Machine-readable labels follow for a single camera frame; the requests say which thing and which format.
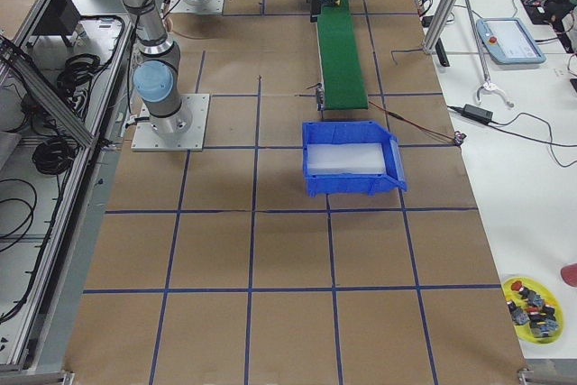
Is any black handle bar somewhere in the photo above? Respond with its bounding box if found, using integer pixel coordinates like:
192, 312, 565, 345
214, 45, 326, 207
435, 39, 451, 68

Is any yellow plate of buttons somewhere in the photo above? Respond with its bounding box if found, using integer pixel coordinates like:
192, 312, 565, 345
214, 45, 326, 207
501, 276, 564, 344

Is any blue destination bin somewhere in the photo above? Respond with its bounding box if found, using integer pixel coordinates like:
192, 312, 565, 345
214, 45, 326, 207
302, 121, 408, 197

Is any red black wire pair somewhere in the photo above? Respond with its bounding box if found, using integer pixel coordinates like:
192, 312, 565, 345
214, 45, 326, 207
367, 99, 468, 146

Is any teach pendant tablet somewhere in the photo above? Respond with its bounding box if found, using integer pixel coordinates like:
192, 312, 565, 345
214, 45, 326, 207
476, 18, 546, 65

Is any white foam pad destination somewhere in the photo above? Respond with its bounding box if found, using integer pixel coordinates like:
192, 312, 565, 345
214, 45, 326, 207
305, 143, 386, 175

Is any green handled reacher grabber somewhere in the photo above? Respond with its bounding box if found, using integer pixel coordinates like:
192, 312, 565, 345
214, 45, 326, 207
460, 0, 515, 109

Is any black power adapter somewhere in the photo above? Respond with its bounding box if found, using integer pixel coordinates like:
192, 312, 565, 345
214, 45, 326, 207
462, 104, 493, 124

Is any green conveyor belt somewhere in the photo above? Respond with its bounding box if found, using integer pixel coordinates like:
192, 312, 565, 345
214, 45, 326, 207
313, 0, 368, 111

